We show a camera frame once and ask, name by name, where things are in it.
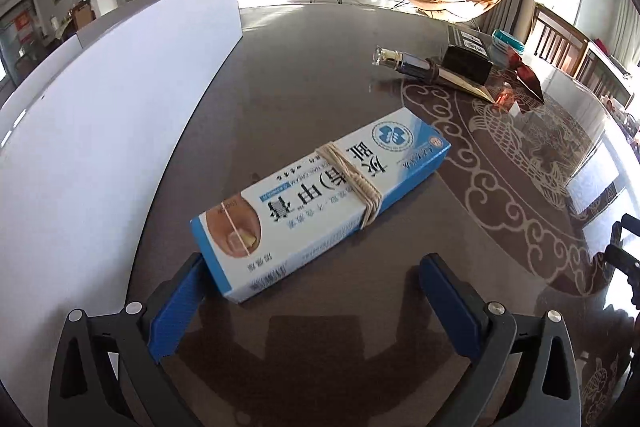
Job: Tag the glass cosmetic bottle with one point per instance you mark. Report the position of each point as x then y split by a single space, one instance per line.
410 64

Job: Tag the gold pen in wrapper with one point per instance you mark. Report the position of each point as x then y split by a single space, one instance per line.
465 86

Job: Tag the dark wooden slatted chair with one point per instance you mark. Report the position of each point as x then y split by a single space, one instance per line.
557 37
607 77

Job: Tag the blue white medicine box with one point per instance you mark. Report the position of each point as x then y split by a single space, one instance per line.
300 207

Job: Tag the wooden dining chair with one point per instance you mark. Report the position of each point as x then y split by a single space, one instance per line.
84 16

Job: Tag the red door poster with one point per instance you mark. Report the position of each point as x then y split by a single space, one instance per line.
22 28

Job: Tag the black printed box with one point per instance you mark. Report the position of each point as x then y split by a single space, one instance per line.
465 62

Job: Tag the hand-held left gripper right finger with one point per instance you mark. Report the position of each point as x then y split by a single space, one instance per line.
452 307

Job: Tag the white cardboard box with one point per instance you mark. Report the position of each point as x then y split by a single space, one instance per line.
100 132

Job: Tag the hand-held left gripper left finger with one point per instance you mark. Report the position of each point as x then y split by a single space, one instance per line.
175 307

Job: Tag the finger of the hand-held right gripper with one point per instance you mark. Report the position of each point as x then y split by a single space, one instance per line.
625 267
627 226

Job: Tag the red packet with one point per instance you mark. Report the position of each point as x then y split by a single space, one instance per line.
525 77

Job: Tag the teal white jar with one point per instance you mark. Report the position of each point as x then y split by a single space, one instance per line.
505 44

